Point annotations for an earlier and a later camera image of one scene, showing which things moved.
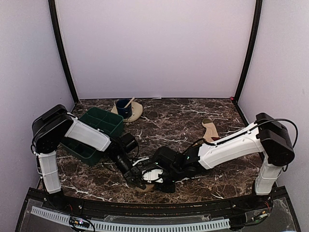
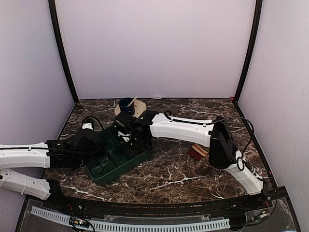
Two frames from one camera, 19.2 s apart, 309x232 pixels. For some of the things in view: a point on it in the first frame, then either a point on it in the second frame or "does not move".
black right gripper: x=169 y=189 → x=131 y=152
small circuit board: x=79 y=222 does not move
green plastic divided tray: x=110 y=124 → x=115 y=163
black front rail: x=76 y=206 does not move
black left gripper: x=133 y=173 → x=101 y=146
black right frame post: x=257 y=16 does not move
